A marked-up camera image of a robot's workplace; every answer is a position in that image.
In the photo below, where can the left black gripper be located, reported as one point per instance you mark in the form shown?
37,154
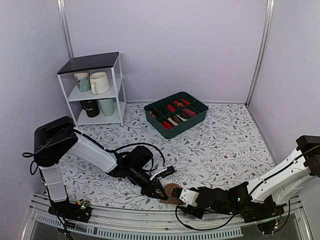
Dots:
152,188

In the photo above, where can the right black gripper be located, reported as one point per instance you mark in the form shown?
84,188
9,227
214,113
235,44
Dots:
188,210

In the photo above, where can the brown ribbed sock pair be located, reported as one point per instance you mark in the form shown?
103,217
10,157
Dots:
173,191

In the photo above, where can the green divided sock box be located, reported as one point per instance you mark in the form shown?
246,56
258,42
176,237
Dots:
157,111

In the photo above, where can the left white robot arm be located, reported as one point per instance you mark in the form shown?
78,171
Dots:
59,137

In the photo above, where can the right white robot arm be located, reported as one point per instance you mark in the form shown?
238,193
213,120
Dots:
261,197

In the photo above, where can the floral table mat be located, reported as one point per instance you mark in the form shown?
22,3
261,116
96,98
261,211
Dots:
223,151

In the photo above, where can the red rolled sock front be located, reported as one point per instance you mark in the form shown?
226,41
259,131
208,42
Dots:
166,125

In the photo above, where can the red rolled sock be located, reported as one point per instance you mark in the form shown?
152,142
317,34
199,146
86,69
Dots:
171,108
166,125

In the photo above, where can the beige sock in box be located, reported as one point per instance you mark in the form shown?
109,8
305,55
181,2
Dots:
174,123

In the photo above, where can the dark brown sock in box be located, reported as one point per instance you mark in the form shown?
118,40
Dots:
184,115

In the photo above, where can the red rolled sock middle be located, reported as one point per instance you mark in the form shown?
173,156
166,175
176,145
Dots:
171,108

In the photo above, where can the maroon sock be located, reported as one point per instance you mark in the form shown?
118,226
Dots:
189,112

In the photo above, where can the orange striped sock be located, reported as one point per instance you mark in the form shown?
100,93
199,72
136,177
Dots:
179,103

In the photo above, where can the red sock back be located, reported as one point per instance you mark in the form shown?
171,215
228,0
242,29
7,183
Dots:
185,101

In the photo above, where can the mint green mug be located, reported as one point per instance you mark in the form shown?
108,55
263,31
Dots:
107,106

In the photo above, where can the black mug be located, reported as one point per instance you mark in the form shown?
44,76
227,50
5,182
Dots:
91,107

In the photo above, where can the white shelf black top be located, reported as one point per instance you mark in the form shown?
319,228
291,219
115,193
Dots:
103,62

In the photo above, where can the white ceramic mug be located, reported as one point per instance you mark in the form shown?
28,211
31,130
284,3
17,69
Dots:
99,83

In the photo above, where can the teal patterned mug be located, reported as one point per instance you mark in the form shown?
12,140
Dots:
82,80

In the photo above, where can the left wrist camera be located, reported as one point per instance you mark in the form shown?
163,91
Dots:
163,172

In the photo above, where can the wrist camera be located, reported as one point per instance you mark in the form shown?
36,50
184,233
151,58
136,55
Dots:
163,172
187,196

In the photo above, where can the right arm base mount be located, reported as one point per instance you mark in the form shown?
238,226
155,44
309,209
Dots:
252,212

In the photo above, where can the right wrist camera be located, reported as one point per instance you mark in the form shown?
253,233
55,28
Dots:
187,196

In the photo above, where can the aluminium front rail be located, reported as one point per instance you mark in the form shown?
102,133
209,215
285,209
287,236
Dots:
127,224

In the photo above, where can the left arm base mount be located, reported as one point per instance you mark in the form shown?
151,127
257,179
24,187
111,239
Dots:
79,211

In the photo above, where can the right corner metal post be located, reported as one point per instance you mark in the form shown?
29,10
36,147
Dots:
262,50

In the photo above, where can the corner metal post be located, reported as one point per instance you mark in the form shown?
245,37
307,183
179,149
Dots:
65,28
262,50

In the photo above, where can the left corner metal post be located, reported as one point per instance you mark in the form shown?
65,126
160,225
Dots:
65,28

